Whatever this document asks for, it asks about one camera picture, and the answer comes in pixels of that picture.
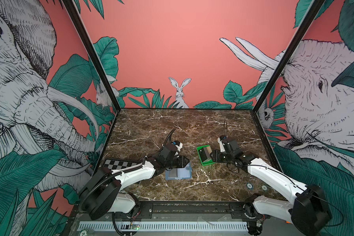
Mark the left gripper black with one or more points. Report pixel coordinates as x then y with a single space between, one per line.
183 159

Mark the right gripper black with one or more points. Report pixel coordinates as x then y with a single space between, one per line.
217 155

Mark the blue leather card holder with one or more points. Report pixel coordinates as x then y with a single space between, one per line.
183 173

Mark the green plastic card tray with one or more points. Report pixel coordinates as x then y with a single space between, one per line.
203 164

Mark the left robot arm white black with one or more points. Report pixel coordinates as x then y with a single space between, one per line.
101 194

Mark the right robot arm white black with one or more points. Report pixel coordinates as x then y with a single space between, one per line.
305 206

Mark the checkerboard calibration board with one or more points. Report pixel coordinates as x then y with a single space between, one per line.
115 164

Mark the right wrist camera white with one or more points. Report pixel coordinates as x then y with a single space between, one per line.
220 139

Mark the black front mounting rail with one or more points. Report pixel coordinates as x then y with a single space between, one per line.
149 209

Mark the white slotted cable duct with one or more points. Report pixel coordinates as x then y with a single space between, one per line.
155 226

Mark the right black frame post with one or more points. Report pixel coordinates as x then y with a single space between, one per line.
307 20

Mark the black frame post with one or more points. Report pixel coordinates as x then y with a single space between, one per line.
307 20
78 23

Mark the left black frame post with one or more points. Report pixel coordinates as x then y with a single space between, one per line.
78 23

